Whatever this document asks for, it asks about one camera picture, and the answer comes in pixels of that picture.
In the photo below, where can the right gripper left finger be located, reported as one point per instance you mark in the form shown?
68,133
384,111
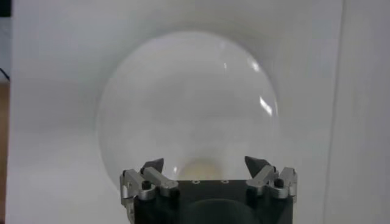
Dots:
152,179

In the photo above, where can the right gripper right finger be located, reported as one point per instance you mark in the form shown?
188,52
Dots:
268,179

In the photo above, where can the white steamed baozi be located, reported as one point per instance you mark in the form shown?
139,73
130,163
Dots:
201,170

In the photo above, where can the white round plate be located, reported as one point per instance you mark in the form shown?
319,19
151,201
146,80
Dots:
189,106

